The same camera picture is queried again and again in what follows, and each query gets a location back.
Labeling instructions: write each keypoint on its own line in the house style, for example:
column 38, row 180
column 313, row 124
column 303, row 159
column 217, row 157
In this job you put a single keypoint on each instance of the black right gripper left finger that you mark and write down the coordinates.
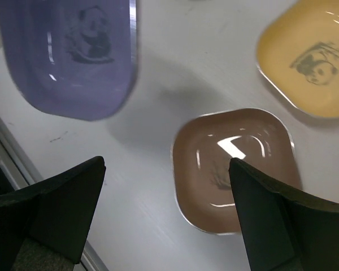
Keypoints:
column 59, row 209

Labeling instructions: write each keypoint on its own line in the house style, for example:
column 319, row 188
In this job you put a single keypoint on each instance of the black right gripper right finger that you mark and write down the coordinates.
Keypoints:
column 283, row 228

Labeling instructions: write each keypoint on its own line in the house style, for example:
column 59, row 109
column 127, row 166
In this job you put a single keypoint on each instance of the brown panda plate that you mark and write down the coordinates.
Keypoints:
column 201, row 154

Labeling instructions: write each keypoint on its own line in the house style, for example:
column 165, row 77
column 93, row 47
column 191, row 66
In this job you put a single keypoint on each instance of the purple panda plate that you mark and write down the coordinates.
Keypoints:
column 76, row 59

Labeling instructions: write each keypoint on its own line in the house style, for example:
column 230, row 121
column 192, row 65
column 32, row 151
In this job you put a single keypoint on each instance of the yellow panda plate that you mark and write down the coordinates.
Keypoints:
column 298, row 54

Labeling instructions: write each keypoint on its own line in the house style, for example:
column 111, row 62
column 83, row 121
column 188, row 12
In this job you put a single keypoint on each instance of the aluminium table edge rail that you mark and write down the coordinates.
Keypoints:
column 17, row 169

